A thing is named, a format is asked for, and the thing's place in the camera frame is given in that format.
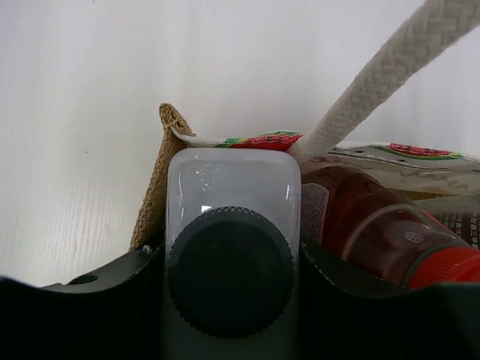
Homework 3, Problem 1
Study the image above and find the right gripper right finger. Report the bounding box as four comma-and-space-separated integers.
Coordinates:
298, 240, 479, 359

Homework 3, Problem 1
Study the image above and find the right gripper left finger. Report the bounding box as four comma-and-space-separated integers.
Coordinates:
1, 249, 164, 359

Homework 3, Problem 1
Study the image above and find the red bottle with red cap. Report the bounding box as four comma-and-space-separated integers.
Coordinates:
301, 165, 479, 289

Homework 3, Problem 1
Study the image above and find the translucent bottle with black cap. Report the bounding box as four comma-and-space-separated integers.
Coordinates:
161, 148, 301, 359

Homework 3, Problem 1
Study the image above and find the canvas bag with strawberry print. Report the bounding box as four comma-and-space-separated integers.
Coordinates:
130, 1, 479, 250

